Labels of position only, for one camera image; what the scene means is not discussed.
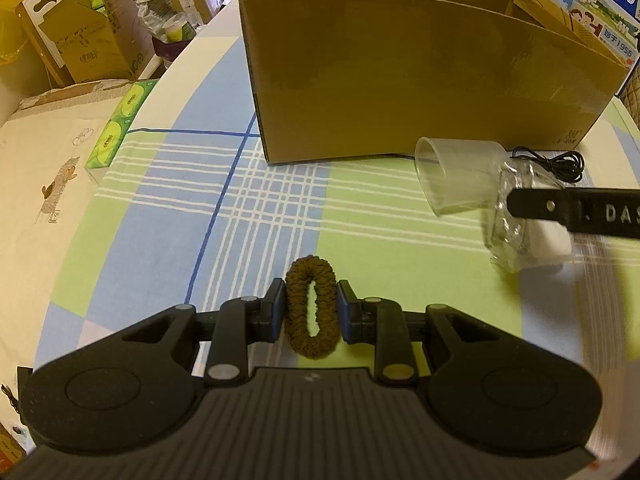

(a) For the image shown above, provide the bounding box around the light blue milk carton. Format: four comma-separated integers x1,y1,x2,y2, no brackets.
515,0,640,70

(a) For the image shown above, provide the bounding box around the brown carrier box white handle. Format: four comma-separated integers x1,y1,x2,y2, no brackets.
15,0,135,87

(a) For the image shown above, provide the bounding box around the plastic-wrapped white item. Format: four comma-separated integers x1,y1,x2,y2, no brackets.
481,157,577,274

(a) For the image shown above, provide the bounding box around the clear plastic cup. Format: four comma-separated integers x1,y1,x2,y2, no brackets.
414,136,509,219

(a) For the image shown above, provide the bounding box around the green tissue pack bundle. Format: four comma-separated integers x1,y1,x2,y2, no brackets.
83,80,159,184

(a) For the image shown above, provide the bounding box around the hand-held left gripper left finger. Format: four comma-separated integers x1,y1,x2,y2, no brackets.
122,278,287,387

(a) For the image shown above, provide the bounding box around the beige quilted chair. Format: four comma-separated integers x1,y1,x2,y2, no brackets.
617,52,640,127

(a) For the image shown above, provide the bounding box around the checked tablecloth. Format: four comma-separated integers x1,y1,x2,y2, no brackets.
32,25,640,466

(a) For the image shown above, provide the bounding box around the beige embroidered cloth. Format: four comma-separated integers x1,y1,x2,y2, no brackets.
0,77,162,413

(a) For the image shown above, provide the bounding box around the yellow plastic bag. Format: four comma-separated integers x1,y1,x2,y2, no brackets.
0,0,42,67

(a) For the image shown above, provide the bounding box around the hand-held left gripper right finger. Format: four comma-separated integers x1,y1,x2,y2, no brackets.
337,280,501,386

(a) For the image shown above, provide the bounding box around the brown cardboard box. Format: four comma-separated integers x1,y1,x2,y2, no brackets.
238,0,629,165

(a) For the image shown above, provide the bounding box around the black cable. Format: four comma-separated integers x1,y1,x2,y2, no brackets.
510,146,586,184

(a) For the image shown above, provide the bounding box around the crumpled clear plastic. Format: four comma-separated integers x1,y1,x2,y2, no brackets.
132,0,202,44

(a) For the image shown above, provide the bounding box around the purple box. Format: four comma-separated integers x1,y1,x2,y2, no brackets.
150,34,197,64

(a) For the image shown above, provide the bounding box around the brown hair scrunchie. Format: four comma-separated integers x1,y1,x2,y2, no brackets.
284,256,344,360

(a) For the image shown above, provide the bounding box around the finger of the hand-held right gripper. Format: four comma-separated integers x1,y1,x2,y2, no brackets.
505,186,575,225

